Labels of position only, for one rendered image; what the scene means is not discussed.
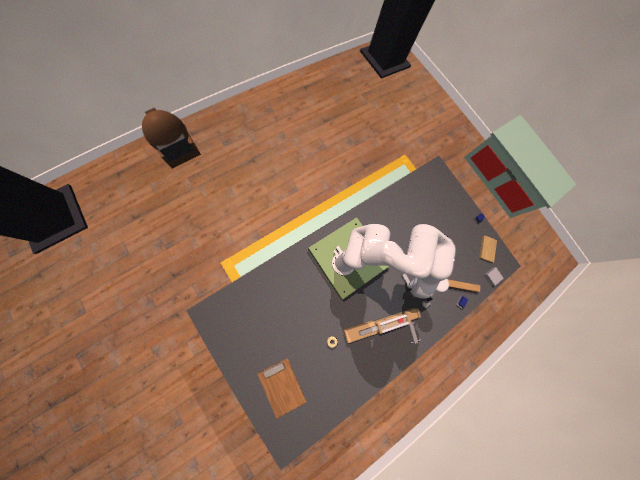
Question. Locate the brown wooden clipboard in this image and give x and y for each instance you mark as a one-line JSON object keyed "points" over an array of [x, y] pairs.
{"points": [[282, 388]]}

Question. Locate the orange rectangular bar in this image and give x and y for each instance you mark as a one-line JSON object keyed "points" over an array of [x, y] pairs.
{"points": [[462, 285]]}

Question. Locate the flat wooden board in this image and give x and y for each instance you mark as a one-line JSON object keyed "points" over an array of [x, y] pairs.
{"points": [[488, 248]]}

